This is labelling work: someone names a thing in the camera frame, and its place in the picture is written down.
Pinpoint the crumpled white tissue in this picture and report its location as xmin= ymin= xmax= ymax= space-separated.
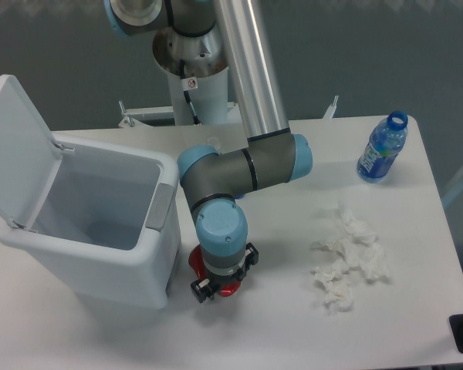
xmin=313 ymin=204 xmax=390 ymax=286
xmin=313 ymin=264 xmax=354 ymax=314

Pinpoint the clear plastic water bottle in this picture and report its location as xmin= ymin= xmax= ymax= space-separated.
xmin=206 ymin=136 xmax=222 ymax=154

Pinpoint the crushed red soda can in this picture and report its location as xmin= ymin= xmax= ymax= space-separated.
xmin=188 ymin=244 xmax=241 ymax=297

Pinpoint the blue plastic drink bottle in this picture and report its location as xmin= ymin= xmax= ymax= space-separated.
xmin=357 ymin=111 xmax=408 ymax=183

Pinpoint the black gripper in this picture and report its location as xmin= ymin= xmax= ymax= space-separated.
xmin=190 ymin=243 xmax=259 ymax=304

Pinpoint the white trash bin lid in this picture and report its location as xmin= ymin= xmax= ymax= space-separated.
xmin=0 ymin=75 xmax=74 ymax=230

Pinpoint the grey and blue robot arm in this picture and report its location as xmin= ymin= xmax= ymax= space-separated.
xmin=104 ymin=1 xmax=313 ymax=301

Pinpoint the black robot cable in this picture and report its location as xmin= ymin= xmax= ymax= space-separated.
xmin=179 ymin=59 xmax=201 ymax=126

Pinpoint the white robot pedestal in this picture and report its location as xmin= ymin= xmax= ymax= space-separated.
xmin=117 ymin=30 xmax=340 ymax=129

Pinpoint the white trash bin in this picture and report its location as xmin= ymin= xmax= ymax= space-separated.
xmin=0 ymin=134 xmax=181 ymax=309

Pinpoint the crumpled white tissue lower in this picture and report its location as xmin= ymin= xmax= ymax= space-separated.
xmin=313 ymin=264 xmax=354 ymax=314

